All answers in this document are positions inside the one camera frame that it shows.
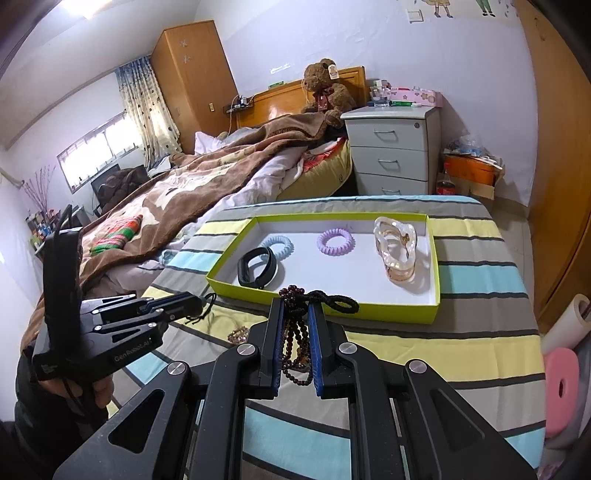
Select brown fleece blanket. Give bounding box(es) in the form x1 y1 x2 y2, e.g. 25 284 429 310
32 112 326 324

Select striped bed sheet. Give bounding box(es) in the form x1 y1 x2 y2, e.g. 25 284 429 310
106 194 548 480

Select dark chair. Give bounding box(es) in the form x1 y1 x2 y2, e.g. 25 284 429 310
91 164 151 217

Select yellow-green shallow box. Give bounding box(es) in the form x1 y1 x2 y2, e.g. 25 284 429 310
205 212 441 326

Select person's left hand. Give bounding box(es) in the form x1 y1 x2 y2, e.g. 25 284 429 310
16 355 114 416

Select cartoon wall sticker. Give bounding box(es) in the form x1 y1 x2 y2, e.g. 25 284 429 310
404 0 522 19

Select brown teddy bear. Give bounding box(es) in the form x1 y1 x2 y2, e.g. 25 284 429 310
300 58 357 129

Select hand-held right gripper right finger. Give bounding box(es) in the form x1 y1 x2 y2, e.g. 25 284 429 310
308 302 539 480

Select white paper roll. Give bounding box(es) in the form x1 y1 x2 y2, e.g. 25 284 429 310
540 293 591 356

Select wooden headboard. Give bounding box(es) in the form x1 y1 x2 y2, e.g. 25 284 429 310
235 66 366 128

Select clear plastic bags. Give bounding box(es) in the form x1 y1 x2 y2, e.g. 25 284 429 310
445 134 502 160

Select patterned curtain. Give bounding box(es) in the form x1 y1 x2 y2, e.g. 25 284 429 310
115 59 182 169

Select pink foam roll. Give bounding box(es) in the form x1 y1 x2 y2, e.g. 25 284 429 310
542 347 580 439

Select dark bead bracelet black cord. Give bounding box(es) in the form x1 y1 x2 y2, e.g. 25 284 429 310
278 285 360 387

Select blue spiral hair tie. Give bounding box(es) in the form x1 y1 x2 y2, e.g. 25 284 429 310
260 234 295 266

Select grey drawer nightstand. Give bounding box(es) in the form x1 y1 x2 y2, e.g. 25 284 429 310
340 105 441 197

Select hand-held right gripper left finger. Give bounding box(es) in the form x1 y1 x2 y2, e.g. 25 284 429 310
53 298 284 480

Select power strip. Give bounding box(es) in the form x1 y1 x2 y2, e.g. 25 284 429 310
224 95 257 114

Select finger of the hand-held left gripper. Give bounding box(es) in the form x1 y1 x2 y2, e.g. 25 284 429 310
79 291 195 326
92 295 205 345

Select yellow pillow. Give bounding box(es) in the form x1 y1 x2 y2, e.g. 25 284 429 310
277 138 354 200

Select purple spiral hair tie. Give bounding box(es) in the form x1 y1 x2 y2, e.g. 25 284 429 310
317 227 355 254

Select pink floral box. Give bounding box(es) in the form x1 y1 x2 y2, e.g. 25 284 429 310
390 85 437 107

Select glass jar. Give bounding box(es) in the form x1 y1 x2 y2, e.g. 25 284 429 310
369 79 391 107

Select purple flower branches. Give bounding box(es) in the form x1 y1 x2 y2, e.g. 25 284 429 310
21 166 58 217

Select person's left forearm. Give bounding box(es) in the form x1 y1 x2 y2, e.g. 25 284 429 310
0 397 107 480

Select clear hair claw clip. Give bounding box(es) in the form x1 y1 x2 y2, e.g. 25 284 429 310
373 216 419 284

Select tall narrow wooden wardrobe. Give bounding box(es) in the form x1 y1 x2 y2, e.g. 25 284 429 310
151 19 238 155

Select black wristband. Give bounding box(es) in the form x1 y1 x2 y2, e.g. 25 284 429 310
237 247 278 290

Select large wooden wardrobe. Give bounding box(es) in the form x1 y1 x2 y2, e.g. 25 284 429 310
515 0 591 333

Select orange box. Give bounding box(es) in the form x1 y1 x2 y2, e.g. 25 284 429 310
443 154 506 200

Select window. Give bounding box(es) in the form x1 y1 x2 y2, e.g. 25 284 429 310
56 111 139 195

